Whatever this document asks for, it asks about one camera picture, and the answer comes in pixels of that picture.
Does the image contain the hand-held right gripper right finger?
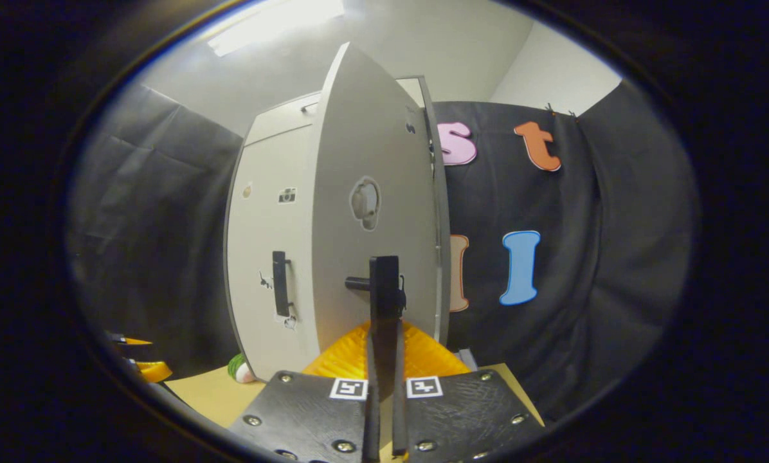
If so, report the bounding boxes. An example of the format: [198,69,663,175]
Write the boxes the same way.
[391,318,546,463]

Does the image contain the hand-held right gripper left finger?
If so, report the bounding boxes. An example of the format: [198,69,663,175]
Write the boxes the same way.
[228,320,382,463]

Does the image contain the cabinet door with camera sticker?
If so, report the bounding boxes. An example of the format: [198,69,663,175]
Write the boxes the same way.
[226,125,314,381]

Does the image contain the white double-door shoe cabinet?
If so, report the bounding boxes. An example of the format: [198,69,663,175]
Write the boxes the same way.
[224,76,451,381]

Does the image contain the cabinet door with headphone sticker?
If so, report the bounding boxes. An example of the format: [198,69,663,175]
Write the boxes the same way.
[311,42,443,354]

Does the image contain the green striped toy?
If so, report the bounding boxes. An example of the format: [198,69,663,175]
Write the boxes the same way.
[228,352,257,385]

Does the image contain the black backdrop cloth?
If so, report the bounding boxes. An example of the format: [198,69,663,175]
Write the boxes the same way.
[66,80,700,422]

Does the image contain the ceiling light strip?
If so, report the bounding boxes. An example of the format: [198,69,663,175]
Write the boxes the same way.
[206,0,345,57]

